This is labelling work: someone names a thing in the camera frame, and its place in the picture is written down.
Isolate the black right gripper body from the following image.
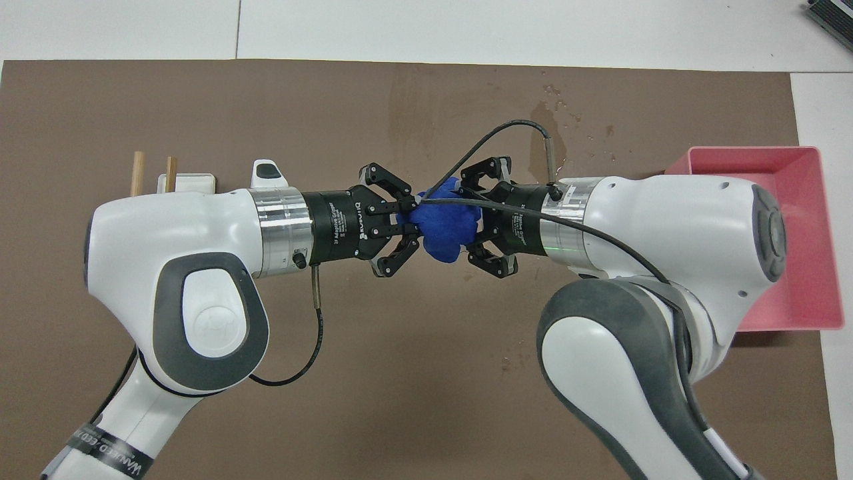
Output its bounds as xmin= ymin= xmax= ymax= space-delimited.
xmin=480 ymin=184 xmax=554 ymax=258

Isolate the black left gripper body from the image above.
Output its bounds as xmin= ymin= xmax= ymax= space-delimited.
xmin=303 ymin=189 xmax=405 ymax=262

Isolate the blue towel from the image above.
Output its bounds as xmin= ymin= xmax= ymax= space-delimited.
xmin=397 ymin=176 xmax=483 ymax=263

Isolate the spilled water puddle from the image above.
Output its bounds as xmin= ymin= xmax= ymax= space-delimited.
xmin=530 ymin=83 xmax=617 ymax=174

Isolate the brown table mat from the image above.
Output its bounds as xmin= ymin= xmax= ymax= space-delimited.
xmin=0 ymin=59 xmax=839 ymax=480

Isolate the white rack with wooden rods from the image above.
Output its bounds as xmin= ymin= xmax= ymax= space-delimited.
xmin=157 ymin=173 xmax=217 ymax=195

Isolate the pink plastic bin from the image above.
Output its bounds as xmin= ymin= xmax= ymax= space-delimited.
xmin=664 ymin=146 xmax=846 ymax=333

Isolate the grey black device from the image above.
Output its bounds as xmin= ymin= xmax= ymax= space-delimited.
xmin=805 ymin=0 xmax=853 ymax=51

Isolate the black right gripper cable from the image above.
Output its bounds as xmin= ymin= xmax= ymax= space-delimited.
xmin=419 ymin=119 xmax=707 ymax=427

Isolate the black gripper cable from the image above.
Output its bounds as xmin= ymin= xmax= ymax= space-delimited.
xmin=248 ymin=262 xmax=327 ymax=387
xmin=419 ymin=119 xmax=707 ymax=427

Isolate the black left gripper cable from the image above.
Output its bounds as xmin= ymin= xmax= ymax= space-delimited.
xmin=248 ymin=262 xmax=327 ymax=387

